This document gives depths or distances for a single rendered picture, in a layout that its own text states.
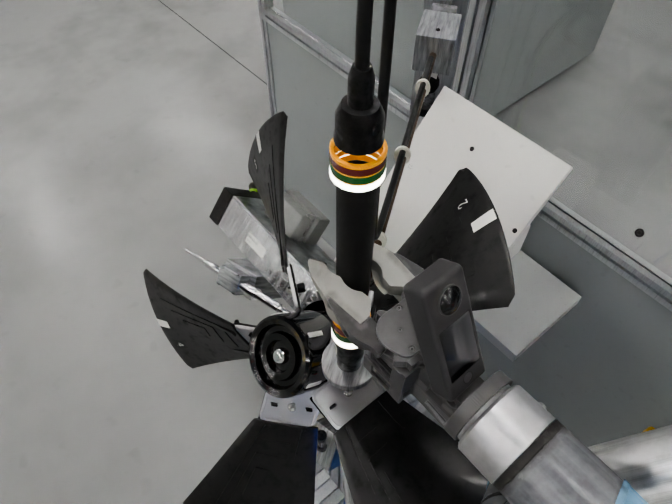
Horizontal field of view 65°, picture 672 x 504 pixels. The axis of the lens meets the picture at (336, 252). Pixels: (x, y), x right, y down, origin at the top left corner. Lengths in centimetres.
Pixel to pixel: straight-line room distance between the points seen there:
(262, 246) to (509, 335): 59
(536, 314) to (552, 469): 88
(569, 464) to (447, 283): 16
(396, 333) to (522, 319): 83
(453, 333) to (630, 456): 23
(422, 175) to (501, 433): 59
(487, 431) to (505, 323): 83
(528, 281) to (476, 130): 53
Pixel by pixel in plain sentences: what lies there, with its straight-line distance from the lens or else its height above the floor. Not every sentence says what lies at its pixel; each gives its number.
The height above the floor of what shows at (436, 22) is 141.
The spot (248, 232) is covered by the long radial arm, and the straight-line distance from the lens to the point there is 104.
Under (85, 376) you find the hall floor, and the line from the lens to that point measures 231.
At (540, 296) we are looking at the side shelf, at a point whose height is 86.
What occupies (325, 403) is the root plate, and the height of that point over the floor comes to 119.
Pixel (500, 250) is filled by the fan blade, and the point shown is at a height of 144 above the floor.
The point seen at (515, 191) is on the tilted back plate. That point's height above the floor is 131.
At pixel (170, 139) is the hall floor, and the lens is 308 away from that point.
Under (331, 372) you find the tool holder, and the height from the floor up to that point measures 129.
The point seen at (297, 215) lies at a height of 116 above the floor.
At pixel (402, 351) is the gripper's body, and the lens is 47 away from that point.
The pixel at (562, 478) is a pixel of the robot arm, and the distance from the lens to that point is 45.
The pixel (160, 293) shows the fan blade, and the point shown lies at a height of 112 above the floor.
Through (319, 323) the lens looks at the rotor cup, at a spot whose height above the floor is 124.
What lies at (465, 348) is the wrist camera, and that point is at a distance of 45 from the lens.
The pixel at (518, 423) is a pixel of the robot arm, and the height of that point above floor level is 150.
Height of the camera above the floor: 191
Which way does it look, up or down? 52 degrees down
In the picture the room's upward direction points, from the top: straight up
